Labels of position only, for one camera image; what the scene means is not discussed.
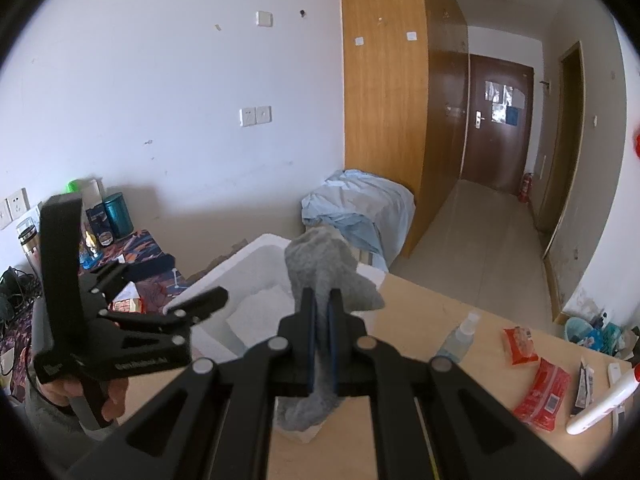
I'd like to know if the white foam sheet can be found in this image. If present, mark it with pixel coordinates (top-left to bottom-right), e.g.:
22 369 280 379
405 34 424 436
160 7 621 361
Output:
227 285 295 348

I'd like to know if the grey sock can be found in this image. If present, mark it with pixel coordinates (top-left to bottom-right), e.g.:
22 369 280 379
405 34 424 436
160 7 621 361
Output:
276 226 385 432

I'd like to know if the person left hand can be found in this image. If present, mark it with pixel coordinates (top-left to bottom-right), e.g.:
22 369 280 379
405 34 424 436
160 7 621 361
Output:
49 376 130 424

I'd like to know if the red snack packet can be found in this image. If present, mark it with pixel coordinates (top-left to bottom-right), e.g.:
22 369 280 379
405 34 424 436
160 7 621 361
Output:
111 298 145 314

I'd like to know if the patterned side table cloth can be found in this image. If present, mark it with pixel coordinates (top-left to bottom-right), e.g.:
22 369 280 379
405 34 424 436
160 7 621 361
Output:
1 230 188 403

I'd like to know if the white foam box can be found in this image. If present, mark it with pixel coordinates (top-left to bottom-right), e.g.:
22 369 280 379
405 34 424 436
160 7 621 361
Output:
163 234 385 443

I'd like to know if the blue spray bottle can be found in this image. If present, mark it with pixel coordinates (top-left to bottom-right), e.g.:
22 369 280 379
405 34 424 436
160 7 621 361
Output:
436 311 480 364

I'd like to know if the large red wipes pack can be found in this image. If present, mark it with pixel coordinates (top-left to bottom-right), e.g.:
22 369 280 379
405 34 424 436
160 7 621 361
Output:
513 359 570 432

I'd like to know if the small red packet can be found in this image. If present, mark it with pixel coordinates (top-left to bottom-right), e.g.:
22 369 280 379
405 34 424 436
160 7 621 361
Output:
502 326 539 366

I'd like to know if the green cap spray bottle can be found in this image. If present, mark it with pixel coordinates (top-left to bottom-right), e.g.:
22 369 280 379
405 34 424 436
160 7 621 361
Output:
65 179 103 209

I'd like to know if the white pump lotion bottle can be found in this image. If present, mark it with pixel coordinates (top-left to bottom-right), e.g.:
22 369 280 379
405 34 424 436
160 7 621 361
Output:
565 363 639 436

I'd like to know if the light blue bedding pile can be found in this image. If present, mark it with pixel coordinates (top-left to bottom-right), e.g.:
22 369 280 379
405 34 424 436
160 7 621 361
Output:
300 169 416 271

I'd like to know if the red fire extinguisher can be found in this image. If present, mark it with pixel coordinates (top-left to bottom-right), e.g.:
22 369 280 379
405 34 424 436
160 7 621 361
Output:
518 172 533 204

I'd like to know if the dark brown entrance door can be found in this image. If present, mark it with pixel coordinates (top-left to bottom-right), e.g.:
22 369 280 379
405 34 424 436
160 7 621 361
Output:
462 54 534 195

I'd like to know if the wooden wardrobe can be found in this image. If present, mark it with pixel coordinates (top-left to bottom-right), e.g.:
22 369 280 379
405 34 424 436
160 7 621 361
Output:
342 0 469 257

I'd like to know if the double wall switch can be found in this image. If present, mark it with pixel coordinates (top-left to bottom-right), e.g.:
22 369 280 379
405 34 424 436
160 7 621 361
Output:
239 105 272 128

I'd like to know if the side doorway frame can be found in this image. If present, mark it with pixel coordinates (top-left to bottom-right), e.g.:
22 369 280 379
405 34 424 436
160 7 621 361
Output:
537 42 585 237

